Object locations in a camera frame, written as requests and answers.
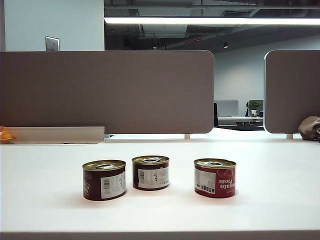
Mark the red tomato paste can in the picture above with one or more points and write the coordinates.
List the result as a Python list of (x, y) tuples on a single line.
[(225, 182)]

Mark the dark red can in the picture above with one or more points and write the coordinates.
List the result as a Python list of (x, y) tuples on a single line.
[(150, 176), (95, 185)]

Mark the grey background desk screen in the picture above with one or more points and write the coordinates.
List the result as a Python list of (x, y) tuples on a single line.
[(226, 108)]

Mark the wide brown desk partition panel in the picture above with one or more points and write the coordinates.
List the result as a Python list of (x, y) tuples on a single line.
[(100, 90)]

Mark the white background desk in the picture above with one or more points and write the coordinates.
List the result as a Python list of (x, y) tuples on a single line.
[(237, 118)]

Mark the green potted plant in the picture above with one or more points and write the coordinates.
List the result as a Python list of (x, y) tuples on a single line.
[(254, 106)]

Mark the long ceiling light strip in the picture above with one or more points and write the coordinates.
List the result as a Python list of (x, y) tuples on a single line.
[(200, 20)]

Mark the narrow brown desk partition panel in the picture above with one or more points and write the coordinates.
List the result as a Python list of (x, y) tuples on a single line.
[(292, 87)]

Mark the brown crumpled bag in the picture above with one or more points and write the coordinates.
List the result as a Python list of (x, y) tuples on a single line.
[(308, 127)]

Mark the orange yellow object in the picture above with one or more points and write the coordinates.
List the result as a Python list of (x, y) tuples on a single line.
[(5, 135)]

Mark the metal wall switch plate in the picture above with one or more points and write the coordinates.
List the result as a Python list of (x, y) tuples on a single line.
[(52, 43)]

